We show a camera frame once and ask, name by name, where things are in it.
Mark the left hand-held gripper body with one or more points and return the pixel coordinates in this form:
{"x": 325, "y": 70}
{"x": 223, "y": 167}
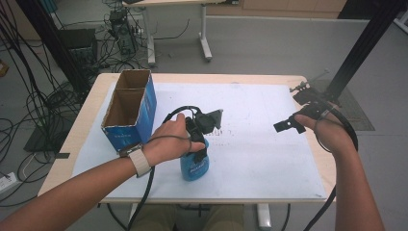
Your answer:
{"x": 205, "y": 123}

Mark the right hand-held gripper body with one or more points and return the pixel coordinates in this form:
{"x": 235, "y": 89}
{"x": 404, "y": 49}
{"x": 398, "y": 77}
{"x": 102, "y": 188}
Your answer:
{"x": 312, "y": 101}

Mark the blue bottle with white cap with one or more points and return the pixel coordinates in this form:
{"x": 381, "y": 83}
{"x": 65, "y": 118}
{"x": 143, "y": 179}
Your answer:
{"x": 194, "y": 170}

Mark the blue cardboard box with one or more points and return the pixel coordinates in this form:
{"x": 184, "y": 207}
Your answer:
{"x": 128, "y": 109}

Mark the person's right hand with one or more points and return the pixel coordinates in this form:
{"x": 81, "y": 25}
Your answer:
{"x": 333, "y": 134}

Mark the person's left hand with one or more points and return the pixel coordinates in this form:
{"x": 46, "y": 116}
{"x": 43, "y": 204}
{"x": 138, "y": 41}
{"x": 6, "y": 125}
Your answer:
{"x": 166, "y": 142}

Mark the white table mat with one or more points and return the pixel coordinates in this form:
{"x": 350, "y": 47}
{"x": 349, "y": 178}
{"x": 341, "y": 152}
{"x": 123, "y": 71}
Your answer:
{"x": 256, "y": 154}

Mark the dark floor mat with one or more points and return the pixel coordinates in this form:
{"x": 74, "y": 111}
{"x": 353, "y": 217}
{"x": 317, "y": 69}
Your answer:
{"x": 356, "y": 112}

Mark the beige wristband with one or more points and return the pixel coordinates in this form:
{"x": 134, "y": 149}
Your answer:
{"x": 140, "y": 162}

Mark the person's olive trousers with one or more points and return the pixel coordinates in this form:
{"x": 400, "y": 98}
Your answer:
{"x": 160, "y": 218}

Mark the white table leg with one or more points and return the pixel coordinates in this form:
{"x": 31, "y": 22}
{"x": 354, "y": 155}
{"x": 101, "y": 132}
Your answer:
{"x": 263, "y": 215}

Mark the white background desk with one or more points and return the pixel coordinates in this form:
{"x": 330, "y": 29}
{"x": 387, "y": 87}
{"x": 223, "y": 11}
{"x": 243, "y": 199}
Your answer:
{"x": 205, "y": 35}

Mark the black box on floor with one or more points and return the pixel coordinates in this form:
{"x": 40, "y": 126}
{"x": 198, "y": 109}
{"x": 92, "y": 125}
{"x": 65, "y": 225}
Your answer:
{"x": 78, "y": 45}

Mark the white power strip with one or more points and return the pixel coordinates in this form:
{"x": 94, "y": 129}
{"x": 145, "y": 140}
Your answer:
{"x": 7, "y": 183}

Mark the black metal stand post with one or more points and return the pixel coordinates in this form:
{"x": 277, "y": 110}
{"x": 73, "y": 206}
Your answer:
{"x": 54, "y": 45}
{"x": 362, "y": 48}

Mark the black stand base plate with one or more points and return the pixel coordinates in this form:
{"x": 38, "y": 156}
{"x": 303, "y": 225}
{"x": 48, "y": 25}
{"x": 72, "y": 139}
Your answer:
{"x": 41, "y": 139}

